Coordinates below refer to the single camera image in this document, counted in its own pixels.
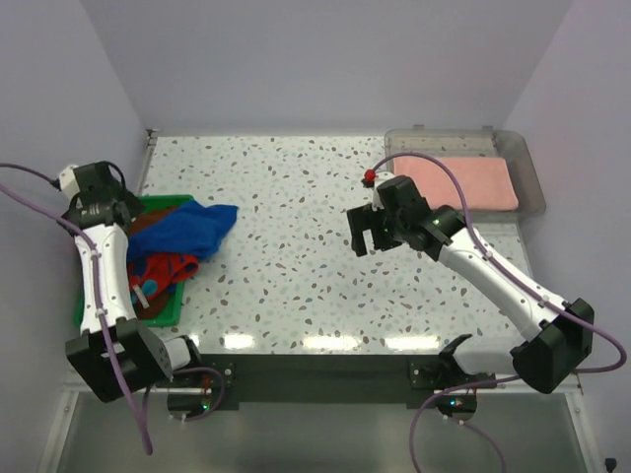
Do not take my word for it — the pink towel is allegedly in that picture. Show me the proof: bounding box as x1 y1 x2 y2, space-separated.
393 156 519 211

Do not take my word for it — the blue towel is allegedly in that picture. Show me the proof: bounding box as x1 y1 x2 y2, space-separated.
127 200 239 262

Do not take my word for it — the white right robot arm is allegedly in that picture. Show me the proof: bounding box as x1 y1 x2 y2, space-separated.
346 170 595 394

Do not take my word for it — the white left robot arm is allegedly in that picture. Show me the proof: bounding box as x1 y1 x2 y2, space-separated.
58 162 205 402

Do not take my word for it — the green plastic bin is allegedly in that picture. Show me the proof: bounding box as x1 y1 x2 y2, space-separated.
72 194 193 328

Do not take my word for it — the red patterned towel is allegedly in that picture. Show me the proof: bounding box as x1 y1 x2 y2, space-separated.
127 252 199 304

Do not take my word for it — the clear plastic container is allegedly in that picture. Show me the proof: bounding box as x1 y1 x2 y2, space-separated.
385 125 546 223

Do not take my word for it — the brown towel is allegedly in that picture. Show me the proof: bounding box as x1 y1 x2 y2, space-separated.
128 207 176 319

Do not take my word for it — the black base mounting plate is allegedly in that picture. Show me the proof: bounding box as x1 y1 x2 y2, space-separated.
201 354 490 410

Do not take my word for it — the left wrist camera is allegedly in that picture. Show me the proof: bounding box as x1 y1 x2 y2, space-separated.
55 165 80 200

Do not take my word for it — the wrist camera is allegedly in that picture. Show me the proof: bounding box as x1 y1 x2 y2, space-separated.
55 165 80 200
361 169 394 189

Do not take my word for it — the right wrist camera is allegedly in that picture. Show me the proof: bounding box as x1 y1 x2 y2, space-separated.
361 169 394 189

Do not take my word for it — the aluminium frame rail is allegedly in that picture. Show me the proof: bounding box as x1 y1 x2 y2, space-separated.
126 136 556 392

